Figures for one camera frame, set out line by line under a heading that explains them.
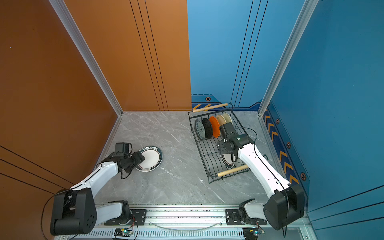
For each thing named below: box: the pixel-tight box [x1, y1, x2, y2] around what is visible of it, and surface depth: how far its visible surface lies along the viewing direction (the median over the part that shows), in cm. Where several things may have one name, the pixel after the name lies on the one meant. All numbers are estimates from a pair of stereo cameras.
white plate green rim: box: [220, 153, 235, 169], surface depth 93 cm
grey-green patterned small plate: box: [195, 119, 206, 140], surface depth 104 cm
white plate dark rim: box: [135, 146, 163, 173], surface depth 95 cm
